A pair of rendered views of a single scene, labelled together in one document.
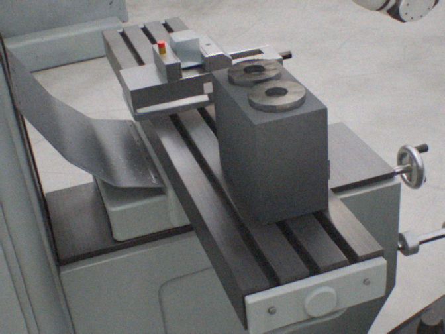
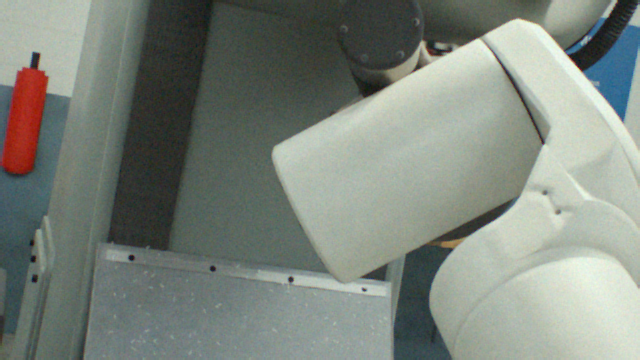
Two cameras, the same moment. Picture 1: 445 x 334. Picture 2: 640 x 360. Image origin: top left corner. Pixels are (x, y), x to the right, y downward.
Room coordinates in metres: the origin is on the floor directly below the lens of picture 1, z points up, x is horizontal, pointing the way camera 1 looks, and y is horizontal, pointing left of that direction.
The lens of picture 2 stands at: (1.26, -0.58, 1.24)
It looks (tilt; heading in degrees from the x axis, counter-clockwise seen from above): 3 degrees down; 87
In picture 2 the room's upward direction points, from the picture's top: 11 degrees clockwise
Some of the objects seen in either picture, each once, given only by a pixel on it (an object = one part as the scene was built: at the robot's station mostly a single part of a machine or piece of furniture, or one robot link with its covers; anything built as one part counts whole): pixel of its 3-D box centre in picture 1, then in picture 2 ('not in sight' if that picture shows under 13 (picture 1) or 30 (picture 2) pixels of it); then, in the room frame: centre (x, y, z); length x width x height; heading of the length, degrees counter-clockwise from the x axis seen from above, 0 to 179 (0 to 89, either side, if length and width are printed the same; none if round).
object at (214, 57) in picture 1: (210, 52); not in sight; (1.44, 0.00, 1.03); 0.12 x 0.06 x 0.04; 15
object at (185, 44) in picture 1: (185, 48); not in sight; (1.43, 0.05, 1.05); 0.06 x 0.05 x 0.06; 15
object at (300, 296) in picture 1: (201, 122); not in sight; (1.36, 0.04, 0.90); 1.24 x 0.23 x 0.08; 15
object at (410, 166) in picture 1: (398, 169); not in sight; (1.49, -0.45, 0.64); 0.16 x 0.12 x 0.12; 105
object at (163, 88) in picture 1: (200, 69); not in sight; (1.44, 0.03, 0.99); 0.35 x 0.15 x 0.11; 105
